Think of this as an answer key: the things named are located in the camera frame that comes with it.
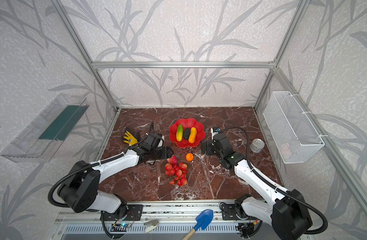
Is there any small fake orange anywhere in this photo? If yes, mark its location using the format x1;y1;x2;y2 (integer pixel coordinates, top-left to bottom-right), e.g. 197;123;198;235
185;153;193;162

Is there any green fake cucumber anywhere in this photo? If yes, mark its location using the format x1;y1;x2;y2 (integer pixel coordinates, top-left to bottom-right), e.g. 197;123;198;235
176;125;183;142

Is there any yellow fake corn cob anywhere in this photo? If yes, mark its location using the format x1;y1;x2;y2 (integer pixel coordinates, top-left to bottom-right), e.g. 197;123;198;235
188;127;197;144

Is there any dark fake avocado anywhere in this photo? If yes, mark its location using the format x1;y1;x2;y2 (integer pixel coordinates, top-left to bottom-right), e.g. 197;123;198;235
183;128;191;141

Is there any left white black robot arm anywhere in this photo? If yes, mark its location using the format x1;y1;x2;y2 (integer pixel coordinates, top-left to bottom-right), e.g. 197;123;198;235
48;134;174;215

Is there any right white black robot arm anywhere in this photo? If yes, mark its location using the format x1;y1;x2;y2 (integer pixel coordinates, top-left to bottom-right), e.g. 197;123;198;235
211;133;312;240

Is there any red fake grape bunch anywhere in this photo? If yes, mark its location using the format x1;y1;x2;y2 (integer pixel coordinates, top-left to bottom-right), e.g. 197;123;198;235
165;163;188;186

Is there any red flower-shaped fruit bowl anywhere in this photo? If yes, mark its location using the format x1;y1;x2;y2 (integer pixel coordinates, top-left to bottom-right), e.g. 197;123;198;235
169;118;205;148

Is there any silver tin can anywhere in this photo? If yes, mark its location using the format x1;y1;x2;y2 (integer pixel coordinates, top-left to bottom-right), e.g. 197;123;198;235
250;138;265;154

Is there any pink object in basket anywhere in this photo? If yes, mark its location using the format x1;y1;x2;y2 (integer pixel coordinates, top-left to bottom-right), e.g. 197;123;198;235
279;143;292;160

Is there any small white clip device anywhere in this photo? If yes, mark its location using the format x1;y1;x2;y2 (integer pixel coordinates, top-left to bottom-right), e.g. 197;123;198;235
144;220;159;234

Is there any blue toy shovel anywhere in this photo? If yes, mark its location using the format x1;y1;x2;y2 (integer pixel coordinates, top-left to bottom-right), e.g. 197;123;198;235
183;209;213;240

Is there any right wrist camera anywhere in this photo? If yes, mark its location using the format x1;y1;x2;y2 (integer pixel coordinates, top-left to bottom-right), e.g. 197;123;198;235
210;127;220;135

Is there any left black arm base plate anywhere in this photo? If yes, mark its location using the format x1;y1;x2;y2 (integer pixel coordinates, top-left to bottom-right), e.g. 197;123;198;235
100;204;144;222

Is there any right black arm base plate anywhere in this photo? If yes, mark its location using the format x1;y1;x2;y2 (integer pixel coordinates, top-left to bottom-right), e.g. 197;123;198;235
219;202;245;221

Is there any white wire mesh basket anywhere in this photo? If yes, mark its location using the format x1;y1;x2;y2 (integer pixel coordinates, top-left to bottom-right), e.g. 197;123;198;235
263;91;324;164

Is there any aluminium frame rail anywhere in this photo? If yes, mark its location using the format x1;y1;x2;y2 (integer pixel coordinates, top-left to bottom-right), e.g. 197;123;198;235
92;62;274;69

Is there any clear plastic wall tray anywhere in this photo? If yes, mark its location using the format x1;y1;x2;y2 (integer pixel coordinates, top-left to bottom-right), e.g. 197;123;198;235
1;94;90;163

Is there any right black corrugated cable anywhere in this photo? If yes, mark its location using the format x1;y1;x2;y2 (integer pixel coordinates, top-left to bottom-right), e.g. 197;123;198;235
219;125;328;235

